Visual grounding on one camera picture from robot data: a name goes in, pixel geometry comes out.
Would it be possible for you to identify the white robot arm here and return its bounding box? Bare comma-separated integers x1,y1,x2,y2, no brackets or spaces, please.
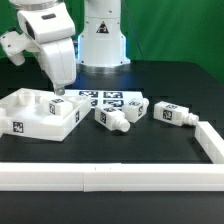
0,0,130,95

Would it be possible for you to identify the white square tabletop tray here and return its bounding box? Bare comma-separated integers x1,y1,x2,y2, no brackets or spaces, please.
0,88,91,141

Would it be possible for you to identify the white right fence bar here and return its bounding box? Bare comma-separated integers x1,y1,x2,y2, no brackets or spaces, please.
195,121,224,164

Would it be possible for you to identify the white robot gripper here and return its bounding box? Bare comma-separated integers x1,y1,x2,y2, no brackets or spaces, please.
36,38,76,96

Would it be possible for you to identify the green backdrop curtain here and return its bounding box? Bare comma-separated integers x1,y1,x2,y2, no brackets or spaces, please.
0,0,224,84

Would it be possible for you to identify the white front fence bar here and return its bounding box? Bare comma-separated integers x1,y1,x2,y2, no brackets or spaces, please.
0,162,224,192

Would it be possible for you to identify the paper sheet with tags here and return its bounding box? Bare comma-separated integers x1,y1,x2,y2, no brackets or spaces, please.
65,90,143,109

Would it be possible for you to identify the white fence bar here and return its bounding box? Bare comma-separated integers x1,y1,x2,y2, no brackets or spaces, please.
0,162,224,192
195,121,224,164

